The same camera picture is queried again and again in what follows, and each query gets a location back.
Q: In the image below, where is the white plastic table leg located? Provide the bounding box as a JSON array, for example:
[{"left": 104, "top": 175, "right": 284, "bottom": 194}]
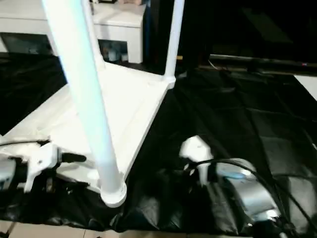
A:
[
  {"left": 163, "top": 0, "right": 186, "bottom": 80},
  {"left": 85, "top": 0, "right": 106, "bottom": 71},
  {"left": 41, "top": 0, "right": 124, "bottom": 197}
]

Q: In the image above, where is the white plastic table top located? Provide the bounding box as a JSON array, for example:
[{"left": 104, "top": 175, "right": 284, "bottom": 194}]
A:
[{"left": 0, "top": 63, "right": 177, "bottom": 209}]

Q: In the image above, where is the black table mat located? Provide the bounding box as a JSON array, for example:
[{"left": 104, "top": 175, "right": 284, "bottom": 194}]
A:
[{"left": 0, "top": 52, "right": 317, "bottom": 236}]

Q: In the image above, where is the white glass-door cabinet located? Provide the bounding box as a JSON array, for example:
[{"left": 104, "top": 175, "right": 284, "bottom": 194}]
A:
[{"left": 0, "top": 0, "right": 145, "bottom": 64}]

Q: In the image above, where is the black rod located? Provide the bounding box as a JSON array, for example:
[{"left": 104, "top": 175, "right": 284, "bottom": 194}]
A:
[{"left": 209, "top": 55, "right": 317, "bottom": 73}]

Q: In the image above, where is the white board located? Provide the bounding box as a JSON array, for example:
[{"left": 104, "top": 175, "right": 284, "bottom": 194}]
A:
[{"left": 294, "top": 74, "right": 317, "bottom": 103}]

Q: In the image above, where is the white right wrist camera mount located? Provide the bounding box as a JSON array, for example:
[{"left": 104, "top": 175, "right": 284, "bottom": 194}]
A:
[{"left": 178, "top": 135, "right": 215, "bottom": 187}]

